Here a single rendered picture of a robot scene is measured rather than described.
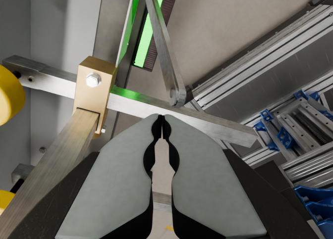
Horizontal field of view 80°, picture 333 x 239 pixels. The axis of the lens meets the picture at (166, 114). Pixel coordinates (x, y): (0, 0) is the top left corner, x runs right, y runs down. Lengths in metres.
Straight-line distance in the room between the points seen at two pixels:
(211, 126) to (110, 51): 0.25
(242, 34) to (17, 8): 0.98
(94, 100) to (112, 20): 0.17
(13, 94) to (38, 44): 0.30
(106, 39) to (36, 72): 0.15
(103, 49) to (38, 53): 0.20
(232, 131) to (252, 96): 0.73
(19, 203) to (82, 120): 0.14
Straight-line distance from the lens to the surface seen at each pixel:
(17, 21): 0.54
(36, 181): 0.25
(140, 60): 0.43
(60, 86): 0.36
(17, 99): 0.31
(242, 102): 1.11
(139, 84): 1.22
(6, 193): 0.48
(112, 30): 0.43
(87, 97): 0.34
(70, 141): 0.29
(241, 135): 0.40
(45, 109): 0.66
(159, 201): 0.52
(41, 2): 0.56
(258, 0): 1.21
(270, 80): 1.11
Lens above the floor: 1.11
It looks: 58 degrees down
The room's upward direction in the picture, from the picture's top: 178 degrees clockwise
